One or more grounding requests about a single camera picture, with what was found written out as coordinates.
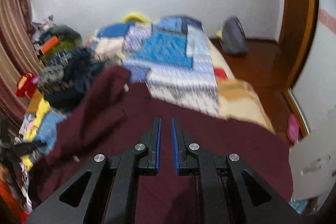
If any maroon button shirt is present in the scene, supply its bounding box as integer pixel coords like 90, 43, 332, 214
29, 66, 293, 223

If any teal patterned cloth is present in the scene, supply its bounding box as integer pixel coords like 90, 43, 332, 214
289, 200, 309, 214

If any colour block plush blanket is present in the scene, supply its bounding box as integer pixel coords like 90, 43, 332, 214
210, 43, 275, 134

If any pink clog shoe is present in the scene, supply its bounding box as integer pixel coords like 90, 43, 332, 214
287, 114, 300, 143

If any yellow printed t-shirt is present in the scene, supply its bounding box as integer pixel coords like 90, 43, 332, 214
19, 98, 51, 172

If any navy patterned folded garment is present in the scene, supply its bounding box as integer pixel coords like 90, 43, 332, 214
37, 48, 106, 112

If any white sliding wardrobe door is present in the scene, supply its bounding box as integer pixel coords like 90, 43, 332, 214
291, 0, 335, 133

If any red plush toy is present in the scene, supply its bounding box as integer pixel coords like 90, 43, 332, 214
15, 72, 39, 99

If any blue patchwork quilt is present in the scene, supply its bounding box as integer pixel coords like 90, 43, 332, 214
86, 15, 219, 117

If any grey purple backpack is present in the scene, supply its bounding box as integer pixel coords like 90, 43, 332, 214
220, 16, 249, 56

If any orange box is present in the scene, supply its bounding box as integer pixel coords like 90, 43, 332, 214
39, 36, 59, 55

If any striped red curtain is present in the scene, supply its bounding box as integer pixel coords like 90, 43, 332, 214
1, 0, 43, 128

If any grey green pillow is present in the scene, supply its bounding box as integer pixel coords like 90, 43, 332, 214
50, 25, 81, 41

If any yellow plastic hoop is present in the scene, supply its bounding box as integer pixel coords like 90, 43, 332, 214
122, 12, 151, 24

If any brown wooden door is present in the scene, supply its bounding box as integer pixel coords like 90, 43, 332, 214
279, 0, 319, 89

